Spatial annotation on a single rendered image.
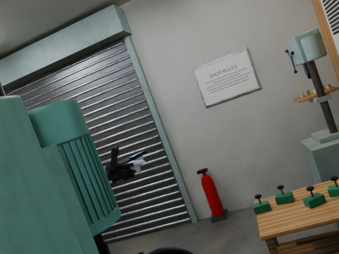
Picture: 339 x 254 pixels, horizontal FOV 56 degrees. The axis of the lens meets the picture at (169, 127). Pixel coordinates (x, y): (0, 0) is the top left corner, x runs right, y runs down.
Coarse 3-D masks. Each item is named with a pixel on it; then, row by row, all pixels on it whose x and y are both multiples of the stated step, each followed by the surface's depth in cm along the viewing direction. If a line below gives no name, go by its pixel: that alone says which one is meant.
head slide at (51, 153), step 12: (48, 156) 63; (60, 156) 66; (60, 168) 65; (60, 180) 64; (60, 192) 62; (72, 192) 66; (72, 204) 65; (72, 216) 64; (84, 216) 67; (84, 228) 66; (84, 240) 65; (84, 252) 63; (96, 252) 67
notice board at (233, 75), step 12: (216, 60) 352; (228, 60) 349; (240, 60) 346; (204, 72) 357; (216, 72) 354; (228, 72) 351; (240, 72) 348; (252, 72) 345; (204, 84) 359; (216, 84) 356; (228, 84) 353; (240, 84) 350; (252, 84) 347; (204, 96) 361; (216, 96) 358; (228, 96) 355
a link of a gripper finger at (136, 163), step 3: (141, 159) 141; (129, 162) 144; (132, 162) 142; (135, 162) 141; (138, 162) 140; (141, 162) 140; (144, 162) 140; (135, 165) 141; (138, 165) 141; (132, 168) 144; (135, 168) 143; (138, 168) 142; (138, 171) 143
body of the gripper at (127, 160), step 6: (120, 162) 148; (126, 162) 145; (108, 168) 148; (120, 168) 146; (126, 168) 146; (108, 174) 146; (114, 174) 148; (120, 174) 148; (126, 174) 147; (132, 174) 146; (114, 180) 148
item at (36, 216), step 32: (0, 96) 51; (0, 128) 49; (32, 128) 55; (0, 160) 47; (32, 160) 53; (0, 192) 45; (32, 192) 50; (0, 224) 43; (32, 224) 48; (64, 224) 55
